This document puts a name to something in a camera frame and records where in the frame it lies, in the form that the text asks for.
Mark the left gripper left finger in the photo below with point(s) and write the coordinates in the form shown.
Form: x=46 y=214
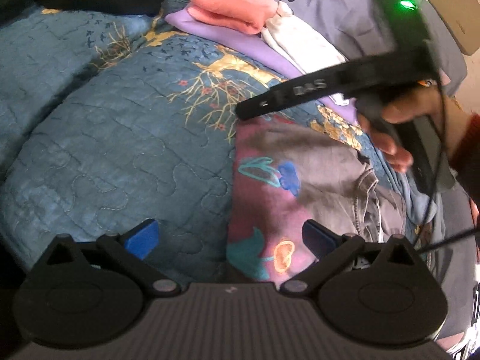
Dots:
x=126 y=255

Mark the folded purple garment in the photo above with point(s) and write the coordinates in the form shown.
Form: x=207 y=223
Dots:
x=250 y=45

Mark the light blue garment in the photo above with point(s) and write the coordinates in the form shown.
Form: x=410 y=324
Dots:
x=403 y=184

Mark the tan leather headrest cushion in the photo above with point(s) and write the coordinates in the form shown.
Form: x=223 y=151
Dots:
x=462 y=19

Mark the blue floral quilted blanket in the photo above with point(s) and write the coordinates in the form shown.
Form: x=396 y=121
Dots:
x=108 y=121

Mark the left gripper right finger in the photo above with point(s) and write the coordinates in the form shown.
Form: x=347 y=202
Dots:
x=333 y=254

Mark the person right hand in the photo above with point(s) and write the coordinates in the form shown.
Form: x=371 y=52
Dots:
x=446 y=115

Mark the folded white garment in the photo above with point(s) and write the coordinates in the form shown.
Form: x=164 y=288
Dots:
x=298 y=42

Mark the folded coral pink garment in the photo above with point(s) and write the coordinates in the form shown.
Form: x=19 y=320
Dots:
x=245 y=16

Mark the grey printed sofa cover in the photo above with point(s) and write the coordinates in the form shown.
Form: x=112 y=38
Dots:
x=349 y=26

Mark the grey garment with pink cuffs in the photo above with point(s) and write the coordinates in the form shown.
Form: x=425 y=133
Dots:
x=285 y=174

